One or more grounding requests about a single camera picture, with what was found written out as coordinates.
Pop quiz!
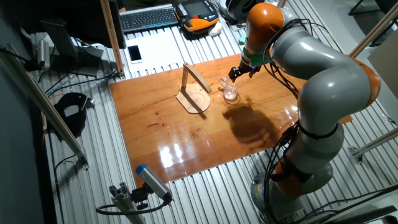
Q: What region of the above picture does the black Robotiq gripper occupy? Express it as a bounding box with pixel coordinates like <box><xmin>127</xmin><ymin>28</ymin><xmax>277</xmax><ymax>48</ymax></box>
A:
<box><xmin>228</xmin><ymin>63</ymin><xmax>262</xmax><ymax>83</ymax></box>

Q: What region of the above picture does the clear glass cup with handle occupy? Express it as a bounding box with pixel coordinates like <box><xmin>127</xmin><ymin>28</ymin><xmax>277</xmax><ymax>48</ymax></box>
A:
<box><xmin>219</xmin><ymin>76</ymin><xmax>244</xmax><ymax>102</ymax></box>

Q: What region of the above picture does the wooden cup rack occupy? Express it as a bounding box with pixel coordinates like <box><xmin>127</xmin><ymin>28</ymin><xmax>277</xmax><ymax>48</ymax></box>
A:
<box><xmin>175</xmin><ymin>62</ymin><xmax>213</xmax><ymax>114</ymax></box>

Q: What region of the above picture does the white rounded object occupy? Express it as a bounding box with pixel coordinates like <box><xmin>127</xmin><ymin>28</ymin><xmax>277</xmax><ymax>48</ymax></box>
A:
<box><xmin>207</xmin><ymin>21</ymin><xmax>223</xmax><ymax>37</ymax></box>

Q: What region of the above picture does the black round spool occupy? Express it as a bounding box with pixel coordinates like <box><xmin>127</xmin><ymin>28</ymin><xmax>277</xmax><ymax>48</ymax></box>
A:
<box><xmin>217</xmin><ymin>0</ymin><xmax>254</xmax><ymax>26</ymax></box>

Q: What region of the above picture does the orange black teach pendant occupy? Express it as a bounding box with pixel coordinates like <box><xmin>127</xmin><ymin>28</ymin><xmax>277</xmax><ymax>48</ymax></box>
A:
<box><xmin>174</xmin><ymin>0</ymin><xmax>220</xmax><ymax>33</ymax></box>

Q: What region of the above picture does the white paper sheet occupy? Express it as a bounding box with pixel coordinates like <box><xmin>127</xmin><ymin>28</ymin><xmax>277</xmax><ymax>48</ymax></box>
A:
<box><xmin>124</xmin><ymin>29</ymin><xmax>187</xmax><ymax>75</ymax></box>

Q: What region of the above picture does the glossy wooden board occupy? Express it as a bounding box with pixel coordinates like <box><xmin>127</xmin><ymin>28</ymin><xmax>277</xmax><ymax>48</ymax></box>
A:
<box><xmin>108</xmin><ymin>53</ymin><xmax>354</xmax><ymax>187</ymax></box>

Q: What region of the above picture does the white smartphone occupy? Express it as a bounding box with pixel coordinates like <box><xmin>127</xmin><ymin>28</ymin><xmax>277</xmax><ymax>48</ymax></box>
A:
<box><xmin>127</xmin><ymin>44</ymin><xmax>144</xmax><ymax>65</ymax></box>

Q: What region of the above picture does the black computer keyboard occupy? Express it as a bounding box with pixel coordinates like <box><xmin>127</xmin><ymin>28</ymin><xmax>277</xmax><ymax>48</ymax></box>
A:
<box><xmin>119</xmin><ymin>3</ymin><xmax>180</xmax><ymax>34</ymax></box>

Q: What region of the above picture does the slanted aluminium beam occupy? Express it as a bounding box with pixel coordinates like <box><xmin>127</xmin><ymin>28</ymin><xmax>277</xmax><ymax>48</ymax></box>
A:
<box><xmin>348</xmin><ymin>1</ymin><xmax>398</xmax><ymax>58</ymax></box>

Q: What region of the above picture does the grey cardboard panel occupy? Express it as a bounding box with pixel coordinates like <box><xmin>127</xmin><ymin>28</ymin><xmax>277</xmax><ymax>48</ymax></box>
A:
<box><xmin>367</xmin><ymin>37</ymin><xmax>398</xmax><ymax>100</ymax></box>

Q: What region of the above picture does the black curved clamp device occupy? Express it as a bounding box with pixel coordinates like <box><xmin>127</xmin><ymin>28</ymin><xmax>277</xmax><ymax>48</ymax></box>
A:
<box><xmin>53</xmin><ymin>91</ymin><xmax>96</xmax><ymax>139</ymax></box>

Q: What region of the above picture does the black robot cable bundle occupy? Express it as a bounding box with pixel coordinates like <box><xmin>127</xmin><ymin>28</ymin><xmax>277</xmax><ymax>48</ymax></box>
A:
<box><xmin>262</xmin><ymin>17</ymin><xmax>346</xmax><ymax>224</ymax></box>

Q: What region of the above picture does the wooden frame post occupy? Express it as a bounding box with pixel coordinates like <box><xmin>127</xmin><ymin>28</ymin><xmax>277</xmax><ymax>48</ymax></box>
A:
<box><xmin>99</xmin><ymin>0</ymin><xmax>126</xmax><ymax>78</ymax></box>

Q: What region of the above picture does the grey camera with blue cap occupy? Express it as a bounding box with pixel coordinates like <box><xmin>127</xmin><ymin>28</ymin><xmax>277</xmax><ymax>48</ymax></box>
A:
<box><xmin>135</xmin><ymin>163</ymin><xmax>174</xmax><ymax>203</ymax></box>

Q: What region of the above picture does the aluminium bar with foot bracket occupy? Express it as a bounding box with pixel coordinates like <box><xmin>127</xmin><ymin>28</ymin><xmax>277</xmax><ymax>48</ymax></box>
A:
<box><xmin>348</xmin><ymin>127</ymin><xmax>398</xmax><ymax>164</ymax></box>

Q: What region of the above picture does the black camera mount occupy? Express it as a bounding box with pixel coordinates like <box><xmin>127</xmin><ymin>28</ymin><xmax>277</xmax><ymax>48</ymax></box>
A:
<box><xmin>130</xmin><ymin>183</ymin><xmax>153</xmax><ymax>211</ymax></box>

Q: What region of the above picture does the aluminium profile camera post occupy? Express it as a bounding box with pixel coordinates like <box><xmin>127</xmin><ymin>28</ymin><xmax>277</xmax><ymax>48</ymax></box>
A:
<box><xmin>108</xmin><ymin>182</ymin><xmax>147</xmax><ymax>224</ymax></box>

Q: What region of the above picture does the black camera cable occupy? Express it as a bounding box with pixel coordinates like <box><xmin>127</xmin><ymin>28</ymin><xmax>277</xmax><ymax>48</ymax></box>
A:
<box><xmin>95</xmin><ymin>194</ymin><xmax>174</xmax><ymax>216</ymax></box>

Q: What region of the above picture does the long aluminium frame bar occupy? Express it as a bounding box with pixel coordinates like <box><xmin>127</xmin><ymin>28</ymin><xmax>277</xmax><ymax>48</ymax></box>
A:
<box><xmin>0</xmin><ymin>43</ymin><xmax>90</xmax><ymax>170</ymax></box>

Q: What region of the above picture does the grey cylindrical camera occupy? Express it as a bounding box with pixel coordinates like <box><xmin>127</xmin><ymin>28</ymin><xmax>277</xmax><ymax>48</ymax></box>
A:
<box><xmin>36</xmin><ymin>39</ymin><xmax>51</xmax><ymax>71</ymax></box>

